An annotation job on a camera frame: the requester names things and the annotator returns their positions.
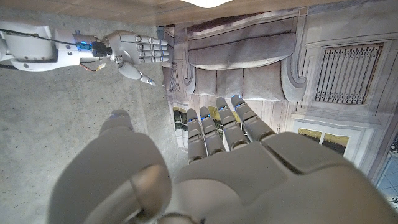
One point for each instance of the white square paper plate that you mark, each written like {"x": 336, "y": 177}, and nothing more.
{"x": 206, "y": 3}

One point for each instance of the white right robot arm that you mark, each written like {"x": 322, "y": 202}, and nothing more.
{"x": 34, "y": 49}

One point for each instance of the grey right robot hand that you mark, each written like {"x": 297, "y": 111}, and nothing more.
{"x": 130, "y": 46}

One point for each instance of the printed living room backdrop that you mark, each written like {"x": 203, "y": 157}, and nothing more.
{"x": 248, "y": 56}

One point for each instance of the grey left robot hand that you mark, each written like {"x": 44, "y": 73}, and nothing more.
{"x": 248, "y": 180}

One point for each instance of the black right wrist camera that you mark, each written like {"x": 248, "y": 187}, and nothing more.
{"x": 100, "y": 49}

